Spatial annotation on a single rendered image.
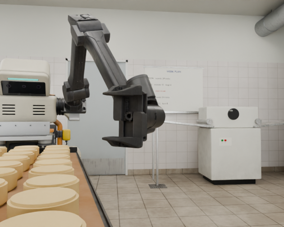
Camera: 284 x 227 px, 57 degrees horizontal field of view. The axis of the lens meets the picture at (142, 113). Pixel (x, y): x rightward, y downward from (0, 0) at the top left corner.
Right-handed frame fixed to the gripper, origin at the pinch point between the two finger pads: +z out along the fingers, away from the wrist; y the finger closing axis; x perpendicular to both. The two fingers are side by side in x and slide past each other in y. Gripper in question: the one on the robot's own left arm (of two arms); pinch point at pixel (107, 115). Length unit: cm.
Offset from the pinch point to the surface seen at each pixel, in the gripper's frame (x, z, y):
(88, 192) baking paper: -9.8, 17.0, 8.0
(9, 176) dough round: -2.1, 20.5, 6.5
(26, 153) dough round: 10.1, 9.0, 6.4
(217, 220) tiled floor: 28, -224, 101
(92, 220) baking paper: -14.9, 22.8, 7.9
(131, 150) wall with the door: 212, -371, 63
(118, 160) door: 232, -360, 81
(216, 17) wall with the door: 83, -464, -189
